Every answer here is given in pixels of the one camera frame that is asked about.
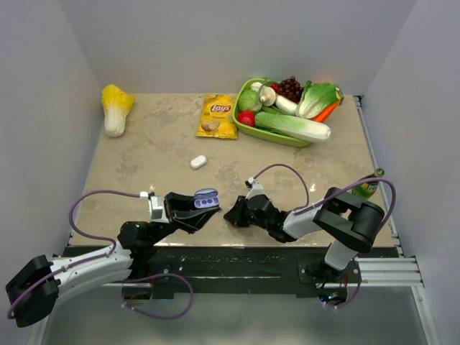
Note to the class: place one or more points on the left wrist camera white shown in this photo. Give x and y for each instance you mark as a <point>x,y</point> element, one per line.
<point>156,207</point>

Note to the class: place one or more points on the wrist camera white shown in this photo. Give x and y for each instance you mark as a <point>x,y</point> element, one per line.
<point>156,207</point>
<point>255,187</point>

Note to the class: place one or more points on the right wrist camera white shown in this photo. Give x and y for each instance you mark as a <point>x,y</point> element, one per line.
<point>255,187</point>

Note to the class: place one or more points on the small white mushroom toy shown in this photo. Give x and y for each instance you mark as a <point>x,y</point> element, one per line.
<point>256,86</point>

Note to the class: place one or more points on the white king oyster mushroom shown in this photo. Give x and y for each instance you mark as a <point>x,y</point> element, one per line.
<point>269,98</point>

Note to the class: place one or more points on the round green cabbage toy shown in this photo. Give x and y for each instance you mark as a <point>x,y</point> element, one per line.
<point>249,100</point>

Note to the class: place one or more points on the long green napa cabbage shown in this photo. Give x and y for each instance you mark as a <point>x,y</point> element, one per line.
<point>293,126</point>

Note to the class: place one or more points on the green glass bottle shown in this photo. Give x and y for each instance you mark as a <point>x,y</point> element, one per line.
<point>367,190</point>

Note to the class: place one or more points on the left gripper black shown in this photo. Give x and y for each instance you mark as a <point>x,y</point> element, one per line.
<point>181,212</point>

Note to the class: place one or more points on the aluminium frame rail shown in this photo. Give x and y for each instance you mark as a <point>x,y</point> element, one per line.
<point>390,272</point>

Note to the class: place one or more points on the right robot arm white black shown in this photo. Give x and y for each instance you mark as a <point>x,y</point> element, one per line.
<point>352,221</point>

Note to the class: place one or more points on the green plastic tray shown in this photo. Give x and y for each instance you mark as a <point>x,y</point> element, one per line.
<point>261,134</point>

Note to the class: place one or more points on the white earbud charging case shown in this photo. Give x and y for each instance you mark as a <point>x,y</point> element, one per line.
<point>198,162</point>

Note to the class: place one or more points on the dark red grapes bunch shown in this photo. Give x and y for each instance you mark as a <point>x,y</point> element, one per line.
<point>289,88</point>

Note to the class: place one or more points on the orange carrot toy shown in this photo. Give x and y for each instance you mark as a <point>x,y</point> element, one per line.
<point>326,113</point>

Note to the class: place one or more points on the blue-grey earbud charging case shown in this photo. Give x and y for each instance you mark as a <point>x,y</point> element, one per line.
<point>206,198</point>

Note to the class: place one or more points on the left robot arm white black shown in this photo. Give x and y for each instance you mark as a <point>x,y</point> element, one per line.
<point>37,288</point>

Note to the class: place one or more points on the yellow Lays chips bag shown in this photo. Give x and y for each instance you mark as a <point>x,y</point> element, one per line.
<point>217,117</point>

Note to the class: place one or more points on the green leafy lettuce toy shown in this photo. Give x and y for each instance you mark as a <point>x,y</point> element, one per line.
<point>315,98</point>

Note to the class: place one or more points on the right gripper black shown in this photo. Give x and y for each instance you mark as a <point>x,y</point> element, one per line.
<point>236,215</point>

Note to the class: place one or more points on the yellow napa cabbage toy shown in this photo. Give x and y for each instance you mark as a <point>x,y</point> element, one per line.
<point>117,105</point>

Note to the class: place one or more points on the red tomato toy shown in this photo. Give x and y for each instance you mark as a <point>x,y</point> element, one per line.
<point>246,118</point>

